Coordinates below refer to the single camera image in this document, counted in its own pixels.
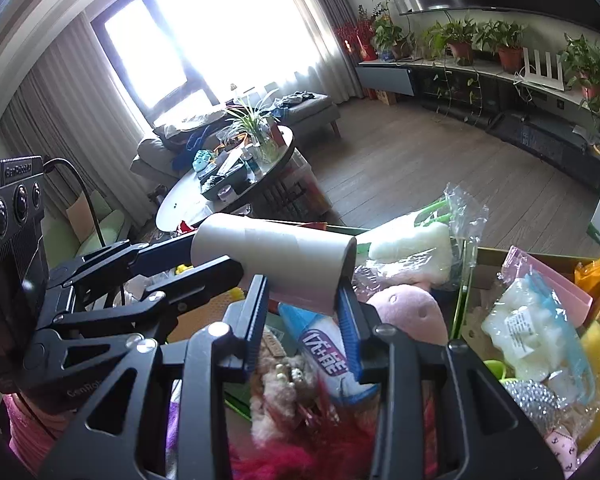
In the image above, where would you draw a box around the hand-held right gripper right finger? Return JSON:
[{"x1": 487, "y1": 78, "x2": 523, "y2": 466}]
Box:
[{"x1": 335, "y1": 279, "x2": 566, "y2": 480}]

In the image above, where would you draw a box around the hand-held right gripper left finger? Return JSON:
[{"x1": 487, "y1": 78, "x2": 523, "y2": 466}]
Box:
[{"x1": 39, "y1": 275, "x2": 271, "y2": 480}]

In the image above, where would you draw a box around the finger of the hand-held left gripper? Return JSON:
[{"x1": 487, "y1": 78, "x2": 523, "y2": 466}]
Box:
[
  {"x1": 46, "y1": 233, "x2": 207, "y2": 292},
  {"x1": 34, "y1": 255, "x2": 245, "y2": 362}
]

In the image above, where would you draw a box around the white paper roll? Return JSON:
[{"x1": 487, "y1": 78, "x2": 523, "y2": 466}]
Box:
[{"x1": 190, "y1": 212, "x2": 359, "y2": 317}]

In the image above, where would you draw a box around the pink feather toy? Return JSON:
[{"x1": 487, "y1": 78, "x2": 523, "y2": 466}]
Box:
[{"x1": 230, "y1": 379, "x2": 439, "y2": 480}]

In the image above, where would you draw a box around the person's left forearm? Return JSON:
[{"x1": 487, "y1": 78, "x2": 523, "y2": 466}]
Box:
[{"x1": 2, "y1": 392, "x2": 74, "y2": 467}]

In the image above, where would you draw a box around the blue wet wipes packet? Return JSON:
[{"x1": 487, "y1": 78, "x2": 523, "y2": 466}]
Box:
[{"x1": 279, "y1": 302, "x2": 377, "y2": 407}]

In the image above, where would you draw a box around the green sofa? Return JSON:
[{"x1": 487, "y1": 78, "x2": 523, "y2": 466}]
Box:
[{"x1": 44, "y1": 191, "x2": 132, "y2": 262}]

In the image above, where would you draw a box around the pink plush toy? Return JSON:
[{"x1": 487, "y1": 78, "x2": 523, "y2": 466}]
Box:
[{"x1": 367, "y1": 284, "x2": 449, "y2": 347}]

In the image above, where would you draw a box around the beige cushion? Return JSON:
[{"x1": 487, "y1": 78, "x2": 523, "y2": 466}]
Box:
[{"x1": 65, "y1": 194, "x2": 97, "y2": 239}]

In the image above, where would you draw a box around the beige plush toy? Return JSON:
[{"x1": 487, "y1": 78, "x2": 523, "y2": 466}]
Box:
[{"x1": 249, "y1": 339, "x2": 322, "y2": 447}]

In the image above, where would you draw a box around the round coffee table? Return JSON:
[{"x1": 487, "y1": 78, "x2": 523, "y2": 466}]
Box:
[{"x1": 155, "y1": 124, "x2": 302, "y2": 234}]

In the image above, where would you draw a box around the white sponge in plastic bag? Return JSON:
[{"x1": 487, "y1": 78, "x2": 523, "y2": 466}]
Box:
[{"x1": 354, "y1": 184, "x2": 487, "y2": 292}]

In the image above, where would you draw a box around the grey sofa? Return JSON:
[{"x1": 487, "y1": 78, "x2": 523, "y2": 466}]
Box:
[{"x1": 129, "y1": 109, "x2": 232, "y2": 182}]

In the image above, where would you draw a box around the black tray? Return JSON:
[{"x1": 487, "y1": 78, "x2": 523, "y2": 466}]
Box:
[{"x1": 199, "y1": 157, "x2": 259, "y2": 202}]

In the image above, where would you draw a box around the plastic storage crate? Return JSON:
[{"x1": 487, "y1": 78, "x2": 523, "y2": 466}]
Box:
[{"x1": 249, "y1": 149, "x2": 332, "y2": 222}]

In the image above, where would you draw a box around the grey curtain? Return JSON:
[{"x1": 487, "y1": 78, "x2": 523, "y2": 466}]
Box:
[{"x1": 0, "y1": 12, "x2": 157, "y2": 227}]

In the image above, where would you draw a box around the spider plant in glass vase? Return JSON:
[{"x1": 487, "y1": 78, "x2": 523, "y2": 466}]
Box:
[{"x1": 219, "y1": 89, "x2": 282, "y2": 162}]

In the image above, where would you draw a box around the bag of white cotton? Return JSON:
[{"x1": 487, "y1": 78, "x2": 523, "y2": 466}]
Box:
[{"x1": 479, "y1": 269, "x2": 597, "y2": 407}]

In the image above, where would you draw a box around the dark framed window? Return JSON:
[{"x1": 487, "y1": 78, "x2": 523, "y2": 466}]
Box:
[{"x1": 89, "y1": 0, "x2": 217, "y2": 127}]

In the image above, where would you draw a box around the metal scouring ball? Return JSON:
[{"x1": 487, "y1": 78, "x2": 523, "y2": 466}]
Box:
[{"x1": 499, "y1": 379, "x2": 572, "y2": 437}]

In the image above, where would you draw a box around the grey ottoman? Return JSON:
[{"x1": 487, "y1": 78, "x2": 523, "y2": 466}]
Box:
[{"x1": 259, "y1": 91, "x2": 342, "y2": 139}]

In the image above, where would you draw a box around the pink envelope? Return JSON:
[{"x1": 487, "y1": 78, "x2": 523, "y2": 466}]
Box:
[{"x1": 501, "y1": 244, "x2": 594, "y2": 327}]

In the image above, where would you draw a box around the pink ribbon bow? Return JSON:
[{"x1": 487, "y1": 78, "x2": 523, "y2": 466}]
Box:
[{"x1": 544, "y1": 424, "x2": 582, "y2": 477}]

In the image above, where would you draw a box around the grey flat panel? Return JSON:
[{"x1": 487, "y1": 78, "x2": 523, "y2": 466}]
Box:
[{"x1": 355, "y1": 63, "x2": 415, "y2": 96}]

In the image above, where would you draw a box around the white sheer curtain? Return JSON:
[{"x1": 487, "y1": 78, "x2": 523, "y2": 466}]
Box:
[{"x1": 259, "y1": 0, "x2": 367, "y2": 102}]

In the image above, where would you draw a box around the red flower plant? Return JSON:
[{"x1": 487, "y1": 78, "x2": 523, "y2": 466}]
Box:
[{"x1": 335, "y1": 7, "x2": 381, "y2": 62}]

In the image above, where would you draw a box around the white router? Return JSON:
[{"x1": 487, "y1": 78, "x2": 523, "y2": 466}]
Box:
[{"x1": 519, "y1": 47, "x2": 566, "y2": 92}]

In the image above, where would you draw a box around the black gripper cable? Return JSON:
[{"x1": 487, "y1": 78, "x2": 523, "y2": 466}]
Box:
[{"x1": 44, "y1": 158, "x2": 104, "y2": 249}]

